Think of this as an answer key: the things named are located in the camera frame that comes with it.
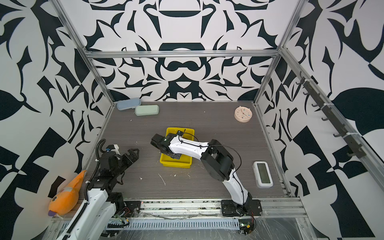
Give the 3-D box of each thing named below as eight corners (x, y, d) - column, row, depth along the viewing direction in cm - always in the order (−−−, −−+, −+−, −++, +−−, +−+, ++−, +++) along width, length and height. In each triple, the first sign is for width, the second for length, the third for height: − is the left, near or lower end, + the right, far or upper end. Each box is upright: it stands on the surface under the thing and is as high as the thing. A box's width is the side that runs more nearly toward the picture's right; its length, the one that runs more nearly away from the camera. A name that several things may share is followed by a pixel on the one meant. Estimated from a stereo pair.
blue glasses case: (118, 111, 115) (117, 108, 113) (118, 104, 120) (117, 101, 118) (141, 106, 119) (140, 103, 116) (140, 99, 123) (139, 97, 121)
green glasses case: (135, 115, 115) (133, 112, 111) (137, 108, 119) (136, 104, 116) (158, 116, 115) (157, 112, 111) (160, 108, 120) (159, 104, 116)
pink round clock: (235, 122, 111) (237, 119, 108) (233, 110, 119) (234, 106, 116) (252, 122, 111) (254, 119, 108) (248, 110, 119) (250, 106, 116)
